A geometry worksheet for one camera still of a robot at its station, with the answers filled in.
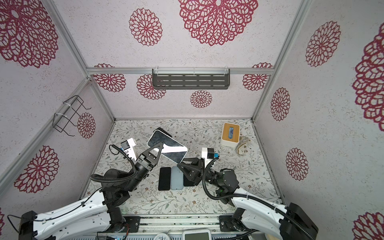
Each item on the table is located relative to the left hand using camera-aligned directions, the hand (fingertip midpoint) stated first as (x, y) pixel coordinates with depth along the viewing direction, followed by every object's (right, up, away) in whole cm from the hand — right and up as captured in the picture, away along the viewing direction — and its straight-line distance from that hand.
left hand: (163, 145), depth 57 cm
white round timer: (-3, -42, +11) cm, 44 cm away
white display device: (+13, -41, +11) cm, 45 cm away
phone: (+2, -23, +33) cm, 40 cm away
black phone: (-14, +8, +59) cm, 61 cm away
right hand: (+6, -6, -1) cm, 9 cm away
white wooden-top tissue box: (+39, +4, +51) cm, 64 cm away
